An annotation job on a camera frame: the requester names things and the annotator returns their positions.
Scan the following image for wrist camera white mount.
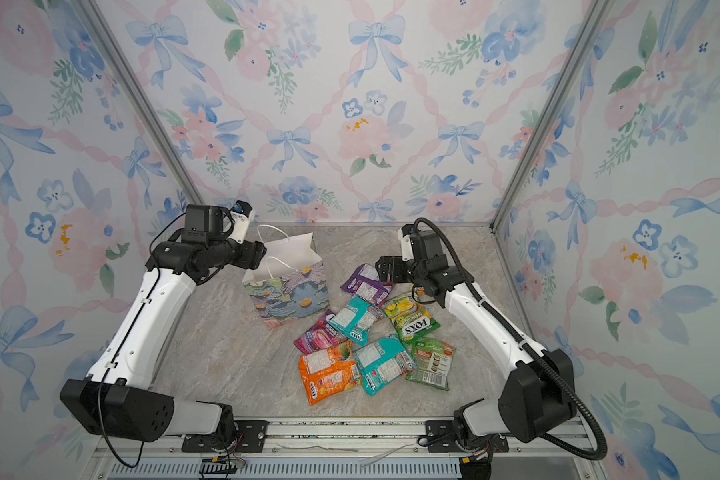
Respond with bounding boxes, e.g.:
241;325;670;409
397;224;414;262
230;200;255;244

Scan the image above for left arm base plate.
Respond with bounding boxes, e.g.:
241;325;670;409
181;419;269;454

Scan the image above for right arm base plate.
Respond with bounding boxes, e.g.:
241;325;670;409
417;419;509;456

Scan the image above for orange candy packet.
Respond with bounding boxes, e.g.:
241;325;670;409
299;340;361;405

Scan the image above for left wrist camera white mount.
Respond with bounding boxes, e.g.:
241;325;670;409
230;200;255;244

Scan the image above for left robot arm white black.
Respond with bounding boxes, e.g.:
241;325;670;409
60;201;266;447

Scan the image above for green snack packet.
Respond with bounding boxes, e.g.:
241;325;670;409
405;337;456;391

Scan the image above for floral paper gift bag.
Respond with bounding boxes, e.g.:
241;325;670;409
242;224;329;330

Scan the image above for aluminium rail frame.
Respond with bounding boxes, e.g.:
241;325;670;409
82;417;604;479

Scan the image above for purple snack packet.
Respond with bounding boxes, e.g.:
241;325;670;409
340;263;390;306

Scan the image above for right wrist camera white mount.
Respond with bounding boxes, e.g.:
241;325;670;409
397;224;414;262

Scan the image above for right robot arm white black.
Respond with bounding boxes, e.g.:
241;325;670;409
375;224;577;445

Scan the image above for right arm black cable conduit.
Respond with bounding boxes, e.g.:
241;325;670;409
412;217;608;462

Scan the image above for teal candy packet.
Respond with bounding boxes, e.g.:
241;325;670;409
327;296;384;346
353;334;417;397

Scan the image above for green yellow Fox's candy packet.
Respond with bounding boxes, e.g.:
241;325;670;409
381;293;440;345

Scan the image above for magenta Fox's candy packet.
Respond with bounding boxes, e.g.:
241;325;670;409
293;309;348;355

